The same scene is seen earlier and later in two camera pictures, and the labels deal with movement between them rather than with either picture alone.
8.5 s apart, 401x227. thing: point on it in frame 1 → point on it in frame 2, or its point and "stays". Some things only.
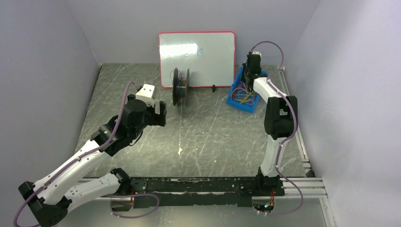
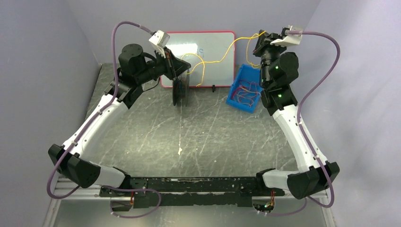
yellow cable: (241, 100) → (257, 34)
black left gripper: (157, 113) → (169, 63)
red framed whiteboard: (209, 56) stays
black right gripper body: (248, 75) → (263, 43)
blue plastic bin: (241, 96) stays
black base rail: (204, 192) stays
